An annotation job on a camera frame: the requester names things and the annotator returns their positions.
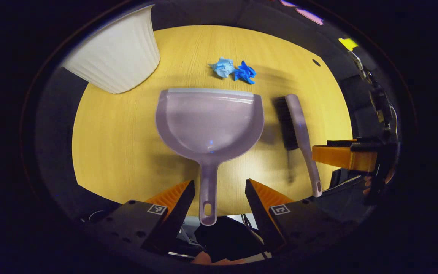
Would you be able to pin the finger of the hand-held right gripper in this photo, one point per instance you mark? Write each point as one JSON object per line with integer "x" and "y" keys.
{"x": 346, "y": 179}
{"x": 342, "y": 143}

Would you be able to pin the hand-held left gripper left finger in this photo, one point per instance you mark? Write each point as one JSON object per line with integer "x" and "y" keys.
{"x": 173, "y": 220}

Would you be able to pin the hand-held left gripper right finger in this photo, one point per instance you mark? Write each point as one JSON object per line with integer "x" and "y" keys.
{"x": 262, "y": 217}

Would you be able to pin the small lilac broom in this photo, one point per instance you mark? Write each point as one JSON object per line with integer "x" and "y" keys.
{"x": 299, "y": 121}

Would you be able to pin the lilac plastic dustpan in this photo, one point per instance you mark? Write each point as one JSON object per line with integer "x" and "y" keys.
{"x": 209, "y": 121}

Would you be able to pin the dark blue paper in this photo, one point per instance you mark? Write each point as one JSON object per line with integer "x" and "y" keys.
{"x": 245, "y": 72}

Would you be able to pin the light blue paper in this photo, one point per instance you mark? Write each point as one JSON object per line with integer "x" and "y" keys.
{"x": 222, "y": 67}

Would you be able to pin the white ribbed garbage bin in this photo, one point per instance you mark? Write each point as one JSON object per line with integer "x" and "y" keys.
{"x": 116, "y": 57}

